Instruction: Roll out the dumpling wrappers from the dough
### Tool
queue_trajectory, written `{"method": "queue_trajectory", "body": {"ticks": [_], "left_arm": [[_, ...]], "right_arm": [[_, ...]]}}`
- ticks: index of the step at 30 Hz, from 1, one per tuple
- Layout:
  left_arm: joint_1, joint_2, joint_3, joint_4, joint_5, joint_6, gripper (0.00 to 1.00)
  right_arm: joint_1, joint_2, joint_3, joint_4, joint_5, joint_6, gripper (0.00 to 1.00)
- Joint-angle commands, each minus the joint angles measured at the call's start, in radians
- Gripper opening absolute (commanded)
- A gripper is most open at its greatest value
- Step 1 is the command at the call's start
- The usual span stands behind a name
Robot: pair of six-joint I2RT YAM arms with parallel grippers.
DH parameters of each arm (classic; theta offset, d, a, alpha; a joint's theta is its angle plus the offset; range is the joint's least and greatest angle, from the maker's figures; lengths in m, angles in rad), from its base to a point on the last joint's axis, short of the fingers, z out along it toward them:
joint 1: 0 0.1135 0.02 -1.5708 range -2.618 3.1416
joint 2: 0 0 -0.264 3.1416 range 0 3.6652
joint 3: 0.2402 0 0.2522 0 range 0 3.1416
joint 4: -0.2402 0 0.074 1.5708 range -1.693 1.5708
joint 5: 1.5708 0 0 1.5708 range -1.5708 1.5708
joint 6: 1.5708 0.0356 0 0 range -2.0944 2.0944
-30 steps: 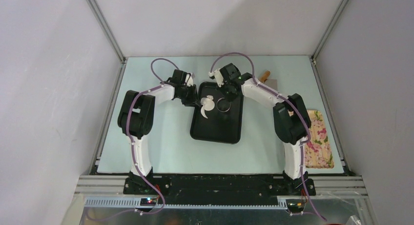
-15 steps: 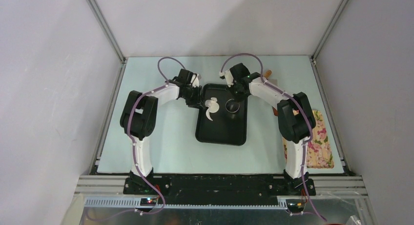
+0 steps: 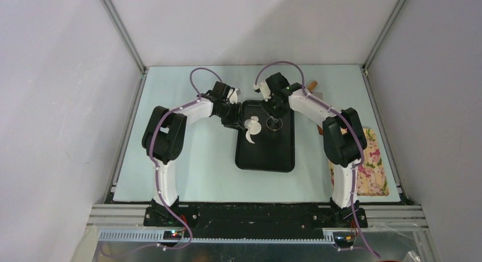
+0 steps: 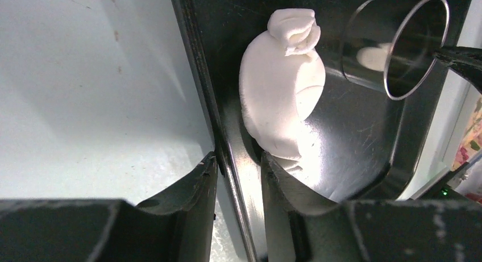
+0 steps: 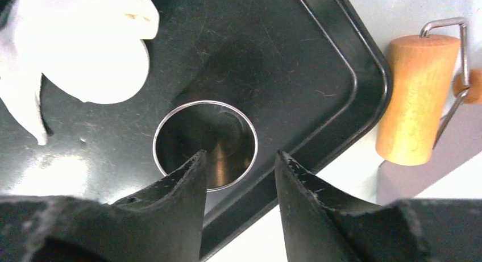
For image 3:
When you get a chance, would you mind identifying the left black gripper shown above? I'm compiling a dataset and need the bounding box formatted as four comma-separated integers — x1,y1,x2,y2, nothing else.
216,101,246,131

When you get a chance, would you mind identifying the white dough ball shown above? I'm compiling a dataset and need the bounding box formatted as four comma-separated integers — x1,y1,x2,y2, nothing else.
244,116,262,144

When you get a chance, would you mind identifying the small round metal cup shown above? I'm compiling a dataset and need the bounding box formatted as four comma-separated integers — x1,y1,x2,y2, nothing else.
266,117,283,131

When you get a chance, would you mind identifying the wooden dough roller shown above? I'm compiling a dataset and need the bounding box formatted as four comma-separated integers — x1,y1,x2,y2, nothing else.
306,81,318,92

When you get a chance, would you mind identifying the black baking tray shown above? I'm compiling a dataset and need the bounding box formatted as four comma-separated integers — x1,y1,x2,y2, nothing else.
235,100,295,173

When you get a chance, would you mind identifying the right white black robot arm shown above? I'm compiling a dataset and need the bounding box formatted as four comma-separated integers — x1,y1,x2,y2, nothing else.
254,73,367,227

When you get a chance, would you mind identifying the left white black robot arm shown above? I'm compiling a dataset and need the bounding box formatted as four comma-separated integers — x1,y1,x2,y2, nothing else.
142,81,244,226

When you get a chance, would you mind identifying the floral cloth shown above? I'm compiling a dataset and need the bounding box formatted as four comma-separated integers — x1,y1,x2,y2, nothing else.
329,127,390,198

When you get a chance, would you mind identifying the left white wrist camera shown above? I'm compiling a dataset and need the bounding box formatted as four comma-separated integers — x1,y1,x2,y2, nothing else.
227,88,240,105

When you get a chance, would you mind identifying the metal spatula with red handle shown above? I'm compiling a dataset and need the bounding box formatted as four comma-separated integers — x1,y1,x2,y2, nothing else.
317,125,323,136

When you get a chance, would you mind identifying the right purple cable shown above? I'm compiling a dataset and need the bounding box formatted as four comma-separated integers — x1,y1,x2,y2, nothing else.
254,61,381,258

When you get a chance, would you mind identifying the purple cable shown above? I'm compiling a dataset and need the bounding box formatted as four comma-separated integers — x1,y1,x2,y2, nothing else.
149,67,225,252
254,61,381,258

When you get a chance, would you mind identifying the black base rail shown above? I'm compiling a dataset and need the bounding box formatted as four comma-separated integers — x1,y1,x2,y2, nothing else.
143,201,368,240

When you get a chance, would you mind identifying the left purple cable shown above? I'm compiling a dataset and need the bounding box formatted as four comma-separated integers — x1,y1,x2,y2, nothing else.
149,67,225,252

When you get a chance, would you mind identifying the aluminium frame with cable duct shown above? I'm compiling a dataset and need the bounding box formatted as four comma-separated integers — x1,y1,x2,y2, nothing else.
88,202,439,261

